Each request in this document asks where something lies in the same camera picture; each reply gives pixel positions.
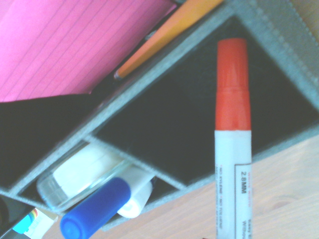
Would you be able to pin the white marker with red cap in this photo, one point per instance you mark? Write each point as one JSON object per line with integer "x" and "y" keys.
{"x": 233, "y": 139}

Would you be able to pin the marker with blue cap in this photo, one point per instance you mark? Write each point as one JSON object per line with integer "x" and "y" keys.
{"x": 94, "y": 209}

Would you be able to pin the white correction fluid bottle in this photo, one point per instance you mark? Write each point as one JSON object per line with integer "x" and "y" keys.
{"x": 137, "y": 196}

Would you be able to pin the orange pencil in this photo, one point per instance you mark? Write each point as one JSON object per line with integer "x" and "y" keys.
{"x": 164, "y": 37}

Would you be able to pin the clear tape dispenser roll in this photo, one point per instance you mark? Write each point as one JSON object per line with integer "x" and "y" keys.
{"x": 79, "y": 174}

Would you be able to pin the pink lined notepad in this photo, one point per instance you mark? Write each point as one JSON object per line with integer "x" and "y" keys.
{"x": 62, "y": 44}

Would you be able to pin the grey felt desk organizer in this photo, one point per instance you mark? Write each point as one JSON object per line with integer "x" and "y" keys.
{"x": 274, "y": 32}

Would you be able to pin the small box with rainbow print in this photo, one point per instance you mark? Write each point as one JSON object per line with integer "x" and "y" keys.
{"x": 27, "y": 224}

